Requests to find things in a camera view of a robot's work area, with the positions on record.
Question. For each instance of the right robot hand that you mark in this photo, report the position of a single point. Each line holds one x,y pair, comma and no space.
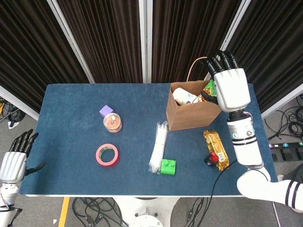
232,89

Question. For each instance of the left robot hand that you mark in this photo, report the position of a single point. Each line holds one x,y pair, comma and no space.
11,165

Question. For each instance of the green orange snack bag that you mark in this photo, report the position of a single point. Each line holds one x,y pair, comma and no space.
209,88

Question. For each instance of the white leaf print paper cup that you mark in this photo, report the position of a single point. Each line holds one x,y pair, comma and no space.
183,95

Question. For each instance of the gold foil snack package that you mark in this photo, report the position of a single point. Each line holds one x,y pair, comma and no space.
214,146

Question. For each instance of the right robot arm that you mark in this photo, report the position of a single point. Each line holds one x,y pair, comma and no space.
243,142

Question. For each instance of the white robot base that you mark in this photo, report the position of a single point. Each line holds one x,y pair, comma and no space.
146,210

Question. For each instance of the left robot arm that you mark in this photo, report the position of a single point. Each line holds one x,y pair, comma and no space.
6,201

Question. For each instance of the brown paper bag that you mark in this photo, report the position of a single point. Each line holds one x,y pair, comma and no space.
189,116

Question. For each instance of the white paper scrap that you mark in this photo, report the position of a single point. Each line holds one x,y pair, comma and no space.
13,124

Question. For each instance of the black pleated partition panel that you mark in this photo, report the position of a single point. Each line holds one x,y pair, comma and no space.
23,47
184,35
272,47
106,35

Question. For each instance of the yellow floor tape strip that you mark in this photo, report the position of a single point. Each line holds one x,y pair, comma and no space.
64,210

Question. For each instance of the black ink bottle red cap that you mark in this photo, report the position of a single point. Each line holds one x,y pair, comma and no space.
209,161

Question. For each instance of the blue table cloth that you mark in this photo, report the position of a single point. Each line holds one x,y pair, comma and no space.
71,106

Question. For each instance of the red adhesive tape roll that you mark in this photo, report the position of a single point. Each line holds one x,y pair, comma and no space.
98,154

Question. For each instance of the white plastic zip ties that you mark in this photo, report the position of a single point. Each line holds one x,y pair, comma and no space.
157,151

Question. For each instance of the green toy building block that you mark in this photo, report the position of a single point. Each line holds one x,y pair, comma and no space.
168,168

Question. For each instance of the person in dark trousers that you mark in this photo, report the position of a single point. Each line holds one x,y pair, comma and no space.
293,175

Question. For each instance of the purple cube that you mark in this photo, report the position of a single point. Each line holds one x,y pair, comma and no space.
105,110

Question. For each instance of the clear jar of rubber bands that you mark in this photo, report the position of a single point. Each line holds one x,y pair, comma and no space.
112,123

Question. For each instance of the grey metal stand tube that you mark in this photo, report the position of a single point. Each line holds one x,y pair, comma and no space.
277,212

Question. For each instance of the white table frame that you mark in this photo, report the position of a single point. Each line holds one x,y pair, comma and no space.
94,196

